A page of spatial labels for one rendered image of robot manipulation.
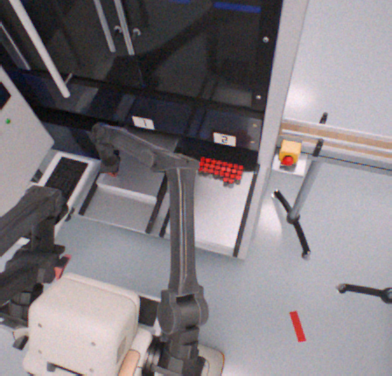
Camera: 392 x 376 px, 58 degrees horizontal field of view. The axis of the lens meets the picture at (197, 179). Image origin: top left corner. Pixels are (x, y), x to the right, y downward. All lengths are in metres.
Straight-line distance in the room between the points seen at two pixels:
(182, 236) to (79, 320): 0.28
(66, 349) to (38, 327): 0.08
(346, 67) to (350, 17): 0.63
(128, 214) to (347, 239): 1.46
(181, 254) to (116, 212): 0.63
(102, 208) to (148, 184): 0.21
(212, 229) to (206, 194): 0.15
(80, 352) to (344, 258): 1.80
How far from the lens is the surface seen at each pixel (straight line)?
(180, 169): 0.86
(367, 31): 3.65
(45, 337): 0.88
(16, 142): 1.62
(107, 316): 0.81
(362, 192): 2.58
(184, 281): 0.87
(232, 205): 1.39
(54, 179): 1.68
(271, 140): 1.32
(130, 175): 1.50
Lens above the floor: 2.14
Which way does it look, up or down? 60 degrees down
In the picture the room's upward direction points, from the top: 7 degrees counter-clockwise
